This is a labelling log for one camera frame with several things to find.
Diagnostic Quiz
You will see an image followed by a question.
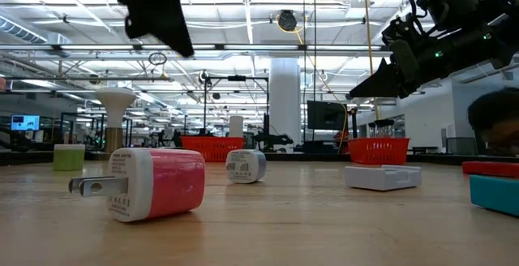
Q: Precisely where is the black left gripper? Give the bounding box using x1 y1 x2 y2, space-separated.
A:
121 0 195 58

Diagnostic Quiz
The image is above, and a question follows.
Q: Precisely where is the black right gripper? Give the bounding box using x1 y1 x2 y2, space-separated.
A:
350 38 463 99

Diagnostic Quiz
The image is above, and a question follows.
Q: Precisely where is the white digital clock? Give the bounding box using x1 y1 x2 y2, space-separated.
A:
345 164 422 192

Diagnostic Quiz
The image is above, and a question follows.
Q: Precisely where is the red digital clock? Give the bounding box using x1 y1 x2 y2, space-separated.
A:
461 161 519 179

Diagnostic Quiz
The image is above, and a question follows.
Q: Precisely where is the blue wall charger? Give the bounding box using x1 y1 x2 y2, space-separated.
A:
225 148 268 185

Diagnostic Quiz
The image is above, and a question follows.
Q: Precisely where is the green wall charger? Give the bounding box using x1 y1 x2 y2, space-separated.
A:
53 144 87 172

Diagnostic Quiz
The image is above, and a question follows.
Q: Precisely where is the black monitor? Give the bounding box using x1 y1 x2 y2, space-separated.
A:
306 100 348 131

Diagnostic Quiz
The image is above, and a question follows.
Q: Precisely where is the red plastic mesh basket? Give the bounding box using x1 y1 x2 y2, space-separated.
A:
180 135 246 163
347 137 411 166

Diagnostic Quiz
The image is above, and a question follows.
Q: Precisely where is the long ceiling light bar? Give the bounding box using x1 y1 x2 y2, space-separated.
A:
56 43 390 54

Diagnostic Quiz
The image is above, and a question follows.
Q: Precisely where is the white mushroom table lamp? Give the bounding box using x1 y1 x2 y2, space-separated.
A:
94 87 139 153

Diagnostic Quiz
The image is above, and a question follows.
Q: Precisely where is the person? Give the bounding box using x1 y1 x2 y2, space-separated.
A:
467 88 519 157

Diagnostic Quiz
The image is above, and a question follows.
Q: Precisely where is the teal digital clock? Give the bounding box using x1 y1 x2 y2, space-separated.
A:
470 174 519 218

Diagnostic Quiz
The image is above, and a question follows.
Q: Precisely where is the computer monitor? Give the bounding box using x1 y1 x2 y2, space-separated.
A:
10 114 41 132

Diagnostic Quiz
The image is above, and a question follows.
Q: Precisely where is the yellow hanging cable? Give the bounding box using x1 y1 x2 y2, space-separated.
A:
362 0 382 122

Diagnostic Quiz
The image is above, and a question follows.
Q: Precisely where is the yellow reel cable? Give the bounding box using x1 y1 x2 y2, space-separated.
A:
275 13 350 153

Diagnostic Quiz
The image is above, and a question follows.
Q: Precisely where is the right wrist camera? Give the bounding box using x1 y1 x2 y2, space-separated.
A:
380 12 427 47

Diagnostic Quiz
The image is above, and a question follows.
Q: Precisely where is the black hanging cable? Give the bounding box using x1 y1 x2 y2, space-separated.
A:
301 0 318 142

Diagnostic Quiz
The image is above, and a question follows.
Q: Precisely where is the black frame rig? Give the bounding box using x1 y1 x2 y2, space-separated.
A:
202 75 271 137

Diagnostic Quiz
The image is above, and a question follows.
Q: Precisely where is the black aluminium table frame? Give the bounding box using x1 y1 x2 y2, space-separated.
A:
0 148 519 166

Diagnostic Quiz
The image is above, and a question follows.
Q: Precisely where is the black ceiling cable reel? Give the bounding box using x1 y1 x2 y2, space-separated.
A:
277 9 299 32

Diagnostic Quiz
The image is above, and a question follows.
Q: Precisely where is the pink wall charger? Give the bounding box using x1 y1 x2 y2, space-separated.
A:
67 148 207 224

